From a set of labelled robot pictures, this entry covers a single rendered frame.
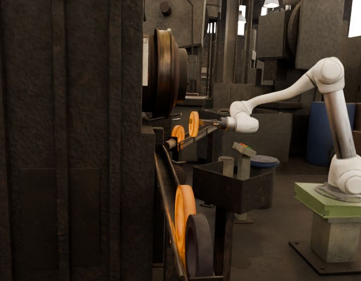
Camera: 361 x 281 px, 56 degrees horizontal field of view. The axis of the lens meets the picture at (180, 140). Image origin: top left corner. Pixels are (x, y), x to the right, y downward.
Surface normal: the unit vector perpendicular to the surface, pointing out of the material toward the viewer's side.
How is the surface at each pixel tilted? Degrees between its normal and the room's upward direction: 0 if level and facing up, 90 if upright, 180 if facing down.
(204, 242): 48
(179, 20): 90
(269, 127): 90
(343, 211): 90
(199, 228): 28
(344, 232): 90
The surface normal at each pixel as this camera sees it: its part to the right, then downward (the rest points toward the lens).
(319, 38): 0.47, 0.16
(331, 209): 0.14, 0.17
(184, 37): -0.10, 0.16
